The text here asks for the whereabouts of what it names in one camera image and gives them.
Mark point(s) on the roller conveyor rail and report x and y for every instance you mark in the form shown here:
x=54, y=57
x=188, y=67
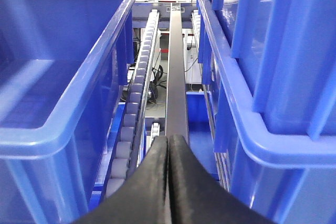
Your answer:
x=130, y=143

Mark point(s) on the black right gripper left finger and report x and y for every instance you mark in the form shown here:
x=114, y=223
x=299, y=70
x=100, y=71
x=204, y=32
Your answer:
x=141, y=198

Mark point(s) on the blue bin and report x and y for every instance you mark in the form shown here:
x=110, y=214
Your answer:
x=270, y=69
x=63, y=66

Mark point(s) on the blue bin right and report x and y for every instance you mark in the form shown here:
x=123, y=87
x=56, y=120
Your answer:
x=270, y=69

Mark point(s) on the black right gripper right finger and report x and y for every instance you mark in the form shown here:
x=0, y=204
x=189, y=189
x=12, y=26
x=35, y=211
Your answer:
x=196, y=197

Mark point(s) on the dark metal divider rail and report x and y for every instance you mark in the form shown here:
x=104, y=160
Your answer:
x=176, y=106

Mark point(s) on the blue bin left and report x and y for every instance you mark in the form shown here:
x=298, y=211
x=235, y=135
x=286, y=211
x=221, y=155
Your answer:
x=63, y=66

